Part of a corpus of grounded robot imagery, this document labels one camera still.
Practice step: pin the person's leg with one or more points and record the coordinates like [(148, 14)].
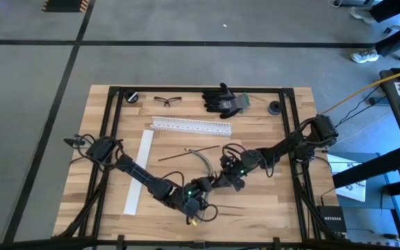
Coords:
[(398, 40), (391, 8)]

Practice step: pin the person's shoe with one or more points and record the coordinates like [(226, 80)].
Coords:
[(364, 56), (361, 14)]

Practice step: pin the black tape roll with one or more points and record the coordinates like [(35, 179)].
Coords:
[(131, 98)]

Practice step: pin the black Netgear switch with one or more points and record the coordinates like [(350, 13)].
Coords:
[(332, 222)]

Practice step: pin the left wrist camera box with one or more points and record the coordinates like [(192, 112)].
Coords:
[(190, 206)]

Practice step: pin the white printed paper sheet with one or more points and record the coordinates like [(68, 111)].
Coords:
[(355, 194)]

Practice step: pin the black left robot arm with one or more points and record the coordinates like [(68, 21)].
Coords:
[(137, 172)]

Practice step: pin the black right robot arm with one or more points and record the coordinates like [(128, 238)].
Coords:
[(290, 146)]

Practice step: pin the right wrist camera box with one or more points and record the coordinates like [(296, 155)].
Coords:
[(238, 184)]

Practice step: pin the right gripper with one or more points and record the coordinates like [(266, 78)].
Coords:
[(240, 165)]

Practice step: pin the clear safety glasses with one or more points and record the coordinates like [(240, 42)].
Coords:
[(167, 101)]

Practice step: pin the black grey work glove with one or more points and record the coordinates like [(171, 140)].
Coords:
[(226, 114), (233, 102)]

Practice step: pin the white tray cover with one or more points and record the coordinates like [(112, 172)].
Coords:
[(134, 194)]

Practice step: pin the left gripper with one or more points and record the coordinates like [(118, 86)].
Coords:
[(203, 184)]

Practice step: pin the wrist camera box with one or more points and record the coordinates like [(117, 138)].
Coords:
[(190, 206), (238, 184)]

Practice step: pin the black orange striped mat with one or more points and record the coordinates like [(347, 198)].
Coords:
[(64, 5)]

